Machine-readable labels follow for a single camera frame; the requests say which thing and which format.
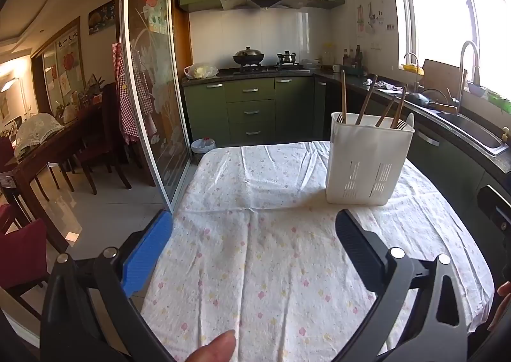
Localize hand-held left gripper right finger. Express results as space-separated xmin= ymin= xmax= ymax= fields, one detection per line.
xmin=334 ymin=208 xmax=469 ymax=362

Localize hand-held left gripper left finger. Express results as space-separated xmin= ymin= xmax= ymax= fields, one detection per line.
xmin=40 ymin=209 xmax=176 ymax=362

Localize white plastic utensil holder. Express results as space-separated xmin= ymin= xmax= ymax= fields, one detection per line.
xmin=325 ymin=111 xmax=416 ymax=206

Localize wooden chopstick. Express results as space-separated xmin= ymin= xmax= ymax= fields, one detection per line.
xmin=390 ymin=84 xmax=408 ymax=130
xmin=375 ymin=95 xmax=397 ymax=127
xmin=340 ymin=70 xmax=347 ymax=124

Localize wooden chopsticks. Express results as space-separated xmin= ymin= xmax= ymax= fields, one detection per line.
xmin=355 ymin=75 xmax=378 ymax=125

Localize person's right hand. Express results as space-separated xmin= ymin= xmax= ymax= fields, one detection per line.
xmin=487 ymin=281 xmax=511 ymax=331

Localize person's left hand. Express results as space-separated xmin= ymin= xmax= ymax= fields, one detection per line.
xmin=184 ymin=329 xmax=237 ymax=362

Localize green sink base cabinets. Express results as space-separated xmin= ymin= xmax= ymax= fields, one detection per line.
xmin=313 ymin=79 xmax=511 ymax=251

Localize steel kitchen sink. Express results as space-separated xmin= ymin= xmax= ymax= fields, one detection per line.
xmin=435 ymin=112 xmax=509 ymax=157

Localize floral white tablecloth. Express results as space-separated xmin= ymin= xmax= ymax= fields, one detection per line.
xmin=140 ymin=140 xmax=496 ymax=362

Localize white trash bin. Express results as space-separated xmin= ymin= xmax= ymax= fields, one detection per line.
xmin=191 ymin=138 xmax=217 ymax=154

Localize dark wooden dining chair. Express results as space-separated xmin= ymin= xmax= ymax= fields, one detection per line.
xmin=76 ymin=83 xmax=132 ymax=195

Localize black frying pan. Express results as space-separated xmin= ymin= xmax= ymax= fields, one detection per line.
xmin=405 ymin=91 xmax=458 ymax=113

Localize dark wooden dining table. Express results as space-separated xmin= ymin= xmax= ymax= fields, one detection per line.
xmin=12 ymin=102 xmax=106 ymax=253

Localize wooden cutting board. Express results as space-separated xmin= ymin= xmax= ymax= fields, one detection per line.
xmin=419 ymin=59 xmax=468 ymax=97

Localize red checkered apron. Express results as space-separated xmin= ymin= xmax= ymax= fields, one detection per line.
xmin=112 ymin=42 xmax=154 ymax=144

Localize tall steel kitchen faucet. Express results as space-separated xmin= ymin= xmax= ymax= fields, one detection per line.
xmin=458 ymin=41 xmax=482 ymax=115

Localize crumpled dish cloth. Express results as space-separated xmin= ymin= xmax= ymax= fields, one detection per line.
xmin=363 ymin=79 xmax=404 ymax=92

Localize white lace food cover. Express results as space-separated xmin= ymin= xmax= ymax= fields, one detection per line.
xmin=14 ymin=112 xmax=65 ymax=157

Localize green stove base cabinets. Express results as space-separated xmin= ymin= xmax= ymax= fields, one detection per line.
xmin=183 ymin=75 xmax=332 ymax=147

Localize small steel faucet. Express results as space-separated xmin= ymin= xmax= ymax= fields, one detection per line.
xmin=403 ymin=53 xmax=420 ymax=93

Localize frosted glass sliding door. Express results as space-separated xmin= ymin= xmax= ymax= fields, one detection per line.
xmin=120 ymin=0 xmax=192 ymax=215

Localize clear plastic bag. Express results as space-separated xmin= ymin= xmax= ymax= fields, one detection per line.
xmin=184 ymin=64 xmax=219 ymax=79

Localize group of sauce bottles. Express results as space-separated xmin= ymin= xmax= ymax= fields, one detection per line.
xmin=342 ymin=45 xmax=365 ymax=68

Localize black gas stove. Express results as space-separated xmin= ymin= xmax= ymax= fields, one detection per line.
xmin=233 ymin=63 xmax=312 ymax=74

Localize kitchen window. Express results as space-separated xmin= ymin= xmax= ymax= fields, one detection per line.
xmin=387 ymin=0 xmax=511 ymax=103

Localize black wok with lid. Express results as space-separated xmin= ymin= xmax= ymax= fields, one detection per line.
xmin=233 ymin=47 xmax=265 ymax=66

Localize hanging wall utensils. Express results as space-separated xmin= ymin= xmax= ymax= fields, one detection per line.
xmin=356 ymin=3 xmax=378 ymax=33

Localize dark framed wall picture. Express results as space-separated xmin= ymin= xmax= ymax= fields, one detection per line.
xmin=88 ymin=0 xmax=116 ymax=35

